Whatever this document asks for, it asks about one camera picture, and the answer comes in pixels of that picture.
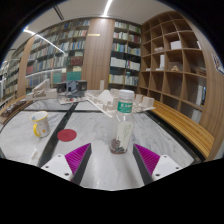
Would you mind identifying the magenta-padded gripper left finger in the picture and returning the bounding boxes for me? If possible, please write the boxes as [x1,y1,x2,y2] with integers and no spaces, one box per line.
[40,142,93,186]

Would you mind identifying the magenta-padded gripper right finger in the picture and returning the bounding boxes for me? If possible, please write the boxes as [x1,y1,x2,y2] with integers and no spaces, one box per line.
[132,143,184,186]

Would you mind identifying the clear plastic bottle green label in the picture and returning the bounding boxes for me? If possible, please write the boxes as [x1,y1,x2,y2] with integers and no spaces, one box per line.
[109,89,136,155]

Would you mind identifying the flat round red coaster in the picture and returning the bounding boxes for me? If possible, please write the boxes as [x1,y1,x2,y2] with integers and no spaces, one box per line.
[56,128,78,143]

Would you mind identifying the curved wooden slat bench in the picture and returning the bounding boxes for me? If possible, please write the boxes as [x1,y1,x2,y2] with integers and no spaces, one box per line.
[149,99,216,159]

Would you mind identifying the large white architectural model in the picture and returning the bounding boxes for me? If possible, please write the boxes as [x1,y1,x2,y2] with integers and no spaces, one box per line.
[84,88,156,118]

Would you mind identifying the dark grey architectural model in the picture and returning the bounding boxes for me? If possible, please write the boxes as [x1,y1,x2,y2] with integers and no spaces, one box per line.
[56,79,88,105]

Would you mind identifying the white ramp architectural model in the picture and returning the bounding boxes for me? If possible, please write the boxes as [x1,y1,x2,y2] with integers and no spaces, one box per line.
[25,78,58,101]

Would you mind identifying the brown architectural model board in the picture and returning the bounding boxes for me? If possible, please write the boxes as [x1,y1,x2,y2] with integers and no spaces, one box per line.
[0,100,28,118]

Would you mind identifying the wooden cubby shelf unit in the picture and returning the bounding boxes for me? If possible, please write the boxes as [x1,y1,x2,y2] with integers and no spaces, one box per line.
[138,11,209,124]

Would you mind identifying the glass-fronted wooden bookshelf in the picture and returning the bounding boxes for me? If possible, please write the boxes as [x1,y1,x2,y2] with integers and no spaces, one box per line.
[16,19,91,98]

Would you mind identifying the open wooden bookshelf with books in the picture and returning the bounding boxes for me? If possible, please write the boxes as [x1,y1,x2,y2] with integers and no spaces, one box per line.
[108,19,143,93]

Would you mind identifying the straight ceiling light strip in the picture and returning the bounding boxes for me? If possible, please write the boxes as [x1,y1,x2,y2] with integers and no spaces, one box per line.
[102,0,114,18]

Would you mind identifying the white mug yellow handle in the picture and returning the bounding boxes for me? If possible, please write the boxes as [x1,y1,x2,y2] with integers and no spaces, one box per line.
[29,110,51,138]

